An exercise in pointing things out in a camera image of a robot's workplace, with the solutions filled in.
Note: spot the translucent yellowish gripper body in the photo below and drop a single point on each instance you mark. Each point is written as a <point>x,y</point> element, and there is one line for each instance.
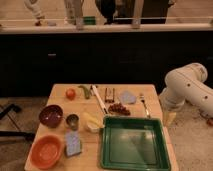
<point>168,117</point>

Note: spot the silver fork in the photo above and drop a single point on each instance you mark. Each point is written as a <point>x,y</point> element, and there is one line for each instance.
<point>142,99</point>

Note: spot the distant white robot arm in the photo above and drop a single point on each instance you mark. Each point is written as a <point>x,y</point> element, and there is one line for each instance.
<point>33,6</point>

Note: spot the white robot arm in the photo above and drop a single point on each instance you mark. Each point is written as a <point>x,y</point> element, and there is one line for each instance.
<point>186,84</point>

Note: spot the green plastic tray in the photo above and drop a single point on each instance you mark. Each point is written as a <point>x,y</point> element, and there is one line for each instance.
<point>134,144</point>

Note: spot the bunch of red grapes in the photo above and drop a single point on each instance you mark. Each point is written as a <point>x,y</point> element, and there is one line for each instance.
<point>118,109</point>

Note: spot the yellow banana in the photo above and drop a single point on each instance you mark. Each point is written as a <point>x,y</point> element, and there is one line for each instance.
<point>92,122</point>

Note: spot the green chili pepper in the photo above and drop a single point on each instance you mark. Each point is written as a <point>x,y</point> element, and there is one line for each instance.
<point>86,91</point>

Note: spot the small metal cup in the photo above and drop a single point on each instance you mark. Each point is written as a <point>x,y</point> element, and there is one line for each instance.
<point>72,121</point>

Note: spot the blue sponge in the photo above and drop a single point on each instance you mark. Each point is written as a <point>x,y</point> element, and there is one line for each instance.
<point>73,143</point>

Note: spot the red tomato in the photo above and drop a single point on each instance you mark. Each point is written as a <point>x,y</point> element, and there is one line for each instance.
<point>70,94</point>

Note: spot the dark red bowl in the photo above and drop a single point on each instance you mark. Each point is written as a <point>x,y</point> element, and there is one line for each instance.
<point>51,116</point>

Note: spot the orange plastic bowl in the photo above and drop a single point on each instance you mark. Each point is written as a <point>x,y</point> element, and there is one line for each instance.
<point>46,152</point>

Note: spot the black tripod stand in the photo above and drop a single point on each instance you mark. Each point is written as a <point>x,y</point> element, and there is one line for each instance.
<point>18,133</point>

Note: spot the white handled knife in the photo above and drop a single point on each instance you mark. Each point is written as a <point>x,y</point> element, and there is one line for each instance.
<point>102,105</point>

